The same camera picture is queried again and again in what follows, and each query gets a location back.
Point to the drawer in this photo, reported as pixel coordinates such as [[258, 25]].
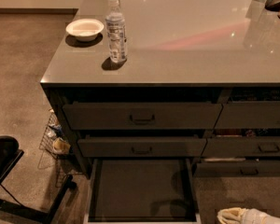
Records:
[[141, 116], [141, 191], [250, 115], [141, 146], [226, 147], [238, 169]]

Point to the clear plastic water bottle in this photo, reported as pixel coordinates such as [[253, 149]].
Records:
[[116, 32]]

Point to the white bowl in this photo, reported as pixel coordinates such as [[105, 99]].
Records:
[[84, 30]]

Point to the wire basket with items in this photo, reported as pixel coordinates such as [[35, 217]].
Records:
[[50, 160]]

